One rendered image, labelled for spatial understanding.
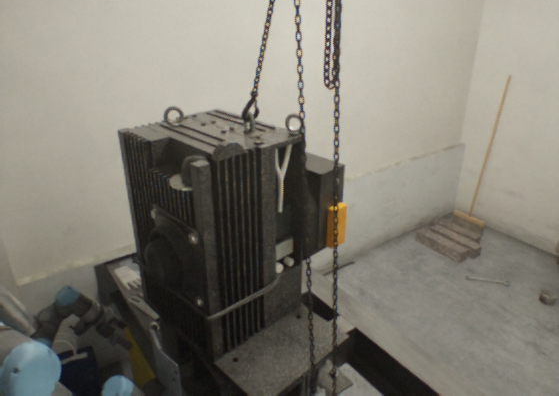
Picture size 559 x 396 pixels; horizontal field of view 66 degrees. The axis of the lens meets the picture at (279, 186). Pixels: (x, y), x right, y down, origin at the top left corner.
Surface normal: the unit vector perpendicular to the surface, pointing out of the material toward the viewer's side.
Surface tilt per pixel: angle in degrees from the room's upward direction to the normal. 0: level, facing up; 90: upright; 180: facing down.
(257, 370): 0
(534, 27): 90
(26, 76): 90
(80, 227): 90
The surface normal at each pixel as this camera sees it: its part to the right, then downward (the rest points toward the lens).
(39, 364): 0.88, 0.09
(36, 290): 0.58, 0.33
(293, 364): 0.00, -0.91
